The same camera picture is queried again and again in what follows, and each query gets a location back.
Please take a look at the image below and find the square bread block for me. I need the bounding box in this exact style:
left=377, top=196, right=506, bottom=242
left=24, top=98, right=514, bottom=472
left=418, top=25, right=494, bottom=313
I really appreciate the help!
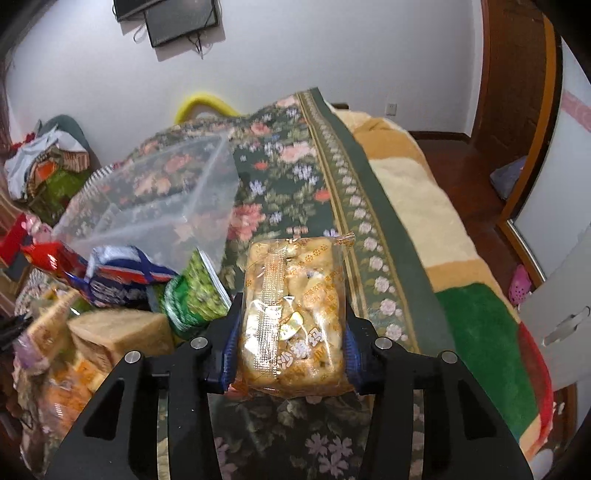
left=67, top=309, right=174, bottom=373

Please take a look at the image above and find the green peas snack bag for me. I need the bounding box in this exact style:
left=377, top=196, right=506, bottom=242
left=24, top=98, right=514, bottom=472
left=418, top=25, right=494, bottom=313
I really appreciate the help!
left=161, top=250, right=231, bottom=341

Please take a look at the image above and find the blue white snack bag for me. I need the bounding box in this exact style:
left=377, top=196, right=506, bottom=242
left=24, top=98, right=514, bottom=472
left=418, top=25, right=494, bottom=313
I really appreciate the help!
left=65, top=245, right=177, bottom=310

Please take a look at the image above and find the red snack bag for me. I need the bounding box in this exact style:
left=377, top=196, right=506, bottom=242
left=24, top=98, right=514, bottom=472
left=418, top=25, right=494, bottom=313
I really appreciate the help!
left=20, top=241, right=87, bottom=279

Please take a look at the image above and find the clear bag of pastries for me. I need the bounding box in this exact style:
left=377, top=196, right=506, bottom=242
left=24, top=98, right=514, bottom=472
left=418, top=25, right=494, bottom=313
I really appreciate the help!
left=233, top=234, right=355, bottom=398

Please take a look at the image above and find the clear plastic storage bin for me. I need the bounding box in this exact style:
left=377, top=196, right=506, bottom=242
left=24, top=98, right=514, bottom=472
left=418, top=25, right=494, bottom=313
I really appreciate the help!
left=53, top=132, right=239, bottom=272

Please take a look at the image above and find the orange rice cracker pack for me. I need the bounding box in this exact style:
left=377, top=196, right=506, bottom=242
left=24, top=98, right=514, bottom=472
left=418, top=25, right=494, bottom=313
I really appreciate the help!
left=36, top=354, right=106, bottom=440

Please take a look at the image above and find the purple cracker roll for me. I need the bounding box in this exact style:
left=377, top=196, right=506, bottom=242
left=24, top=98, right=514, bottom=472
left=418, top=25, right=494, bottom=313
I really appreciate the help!
left=13, top=289, right=80, bottom=375

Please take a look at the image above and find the beige green plush blanket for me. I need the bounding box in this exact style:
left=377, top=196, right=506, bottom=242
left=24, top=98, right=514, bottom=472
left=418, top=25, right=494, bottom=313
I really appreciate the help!
left=334, top=110, right=553, bottom=460

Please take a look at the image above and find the pink plush toy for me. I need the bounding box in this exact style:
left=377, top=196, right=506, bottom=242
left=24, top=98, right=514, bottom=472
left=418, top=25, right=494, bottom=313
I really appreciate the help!
left=23, top=213, right=52, bottom=244

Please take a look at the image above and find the red gift box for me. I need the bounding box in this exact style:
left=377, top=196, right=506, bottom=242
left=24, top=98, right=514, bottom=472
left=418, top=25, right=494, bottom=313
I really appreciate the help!
left=0, top=213, right=27, bottom=268

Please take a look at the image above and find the pile of clothes on chair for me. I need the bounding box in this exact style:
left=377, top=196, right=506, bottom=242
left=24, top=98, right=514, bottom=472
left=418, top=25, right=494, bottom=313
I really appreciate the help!
left=1, top=115, right=99, bottom=226

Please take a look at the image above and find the dark floral bedspread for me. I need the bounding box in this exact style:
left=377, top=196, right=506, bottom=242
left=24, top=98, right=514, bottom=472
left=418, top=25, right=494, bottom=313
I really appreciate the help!
left=68, top=87, right=459, bottom=480

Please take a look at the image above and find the yellow foam tube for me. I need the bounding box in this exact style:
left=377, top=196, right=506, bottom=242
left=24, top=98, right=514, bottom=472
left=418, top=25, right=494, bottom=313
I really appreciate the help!
left=174, top=92, right=240, bottom=124

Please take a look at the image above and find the wooden door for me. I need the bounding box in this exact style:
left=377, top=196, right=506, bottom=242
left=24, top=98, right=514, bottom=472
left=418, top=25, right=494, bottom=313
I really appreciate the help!
left=472, top=0, right=547, bottom=200

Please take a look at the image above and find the wall power socket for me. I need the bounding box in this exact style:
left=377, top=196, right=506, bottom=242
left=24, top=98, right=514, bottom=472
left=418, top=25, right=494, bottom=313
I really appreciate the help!
left=386, top=103, right=398, bottom=117

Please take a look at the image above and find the small wall monitor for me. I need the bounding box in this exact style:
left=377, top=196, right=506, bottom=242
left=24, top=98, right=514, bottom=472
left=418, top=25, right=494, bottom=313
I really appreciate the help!
left=144, top=0, right=218, bottom=48

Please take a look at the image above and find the large wall television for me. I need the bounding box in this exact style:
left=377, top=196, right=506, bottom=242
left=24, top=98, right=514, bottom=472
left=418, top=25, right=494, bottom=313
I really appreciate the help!
left=113, top=0, right=161, bottom=22

